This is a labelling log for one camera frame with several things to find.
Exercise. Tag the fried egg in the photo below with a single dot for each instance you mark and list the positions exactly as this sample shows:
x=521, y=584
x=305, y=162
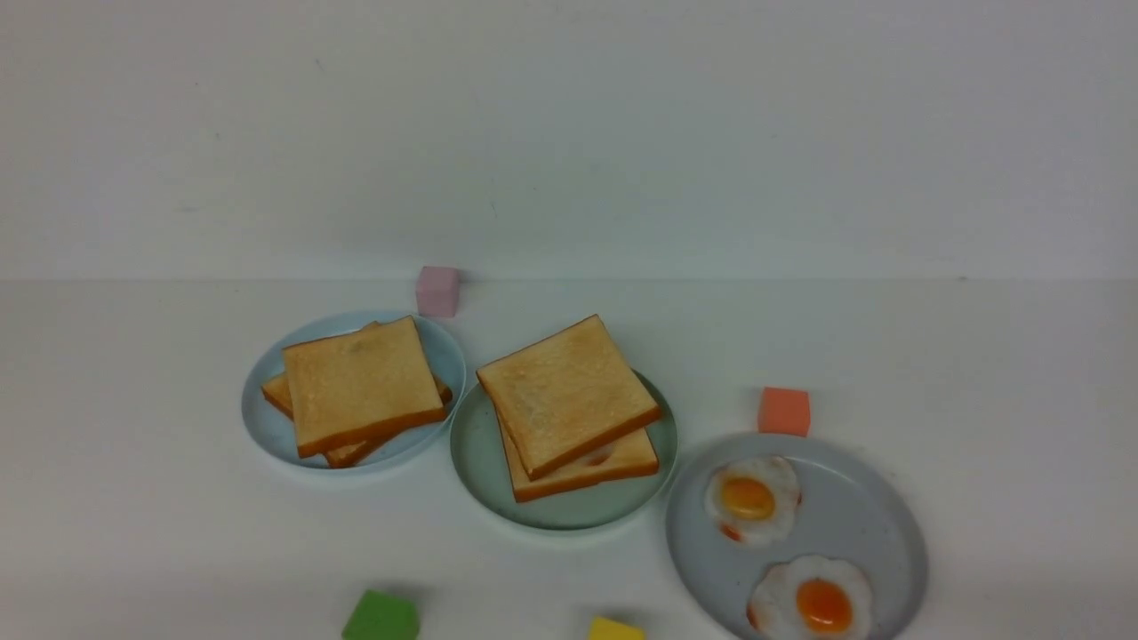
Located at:
x=812, y=597
x=754, y=501
x=598, y=457

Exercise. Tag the pink foam cube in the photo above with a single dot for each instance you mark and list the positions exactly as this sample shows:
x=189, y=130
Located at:
x=437, y=291

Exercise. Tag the mint green center plate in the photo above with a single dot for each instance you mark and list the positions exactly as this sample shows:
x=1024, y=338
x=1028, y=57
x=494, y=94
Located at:
x=480, y=459

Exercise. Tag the orange foam cube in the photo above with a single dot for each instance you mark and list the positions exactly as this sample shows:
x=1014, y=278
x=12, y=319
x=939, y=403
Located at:
x=784, y=411

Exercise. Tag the grey egg plate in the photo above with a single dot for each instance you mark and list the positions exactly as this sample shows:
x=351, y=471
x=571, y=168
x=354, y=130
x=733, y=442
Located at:
x=848, y=511

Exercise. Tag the yellow foam cube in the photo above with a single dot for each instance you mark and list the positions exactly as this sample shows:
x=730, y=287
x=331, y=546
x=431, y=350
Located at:
x=603, y=628

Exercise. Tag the green foam cube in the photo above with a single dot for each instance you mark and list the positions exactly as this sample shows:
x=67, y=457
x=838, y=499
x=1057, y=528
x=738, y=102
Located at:
x=380, y=615

